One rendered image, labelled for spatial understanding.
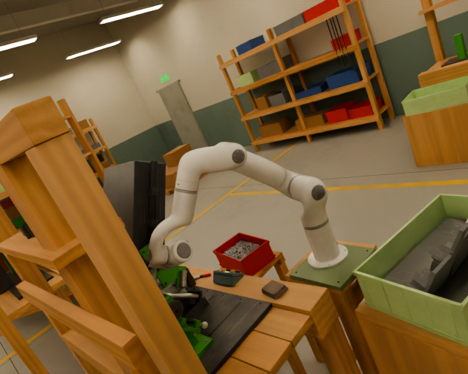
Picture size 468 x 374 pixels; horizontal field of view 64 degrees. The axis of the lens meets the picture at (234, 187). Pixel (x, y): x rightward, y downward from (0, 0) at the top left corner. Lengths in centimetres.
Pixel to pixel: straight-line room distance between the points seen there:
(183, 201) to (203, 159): 18
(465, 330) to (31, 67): 1093
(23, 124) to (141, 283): 48
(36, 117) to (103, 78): 1095
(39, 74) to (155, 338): 1054
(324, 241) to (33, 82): 1015
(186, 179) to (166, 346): 62
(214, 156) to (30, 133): 71
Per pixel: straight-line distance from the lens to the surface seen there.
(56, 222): 135
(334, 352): 173
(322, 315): 160
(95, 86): 1173
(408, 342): 157
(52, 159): 95
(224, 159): 141
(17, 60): 1136
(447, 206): 194
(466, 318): 135
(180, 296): 179
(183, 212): 146
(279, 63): 719
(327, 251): 177
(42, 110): 97
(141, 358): 121
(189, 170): 144
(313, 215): 168
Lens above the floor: 182
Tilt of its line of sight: 16 degrees down
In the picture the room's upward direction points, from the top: 25 degrees counter-clockwise
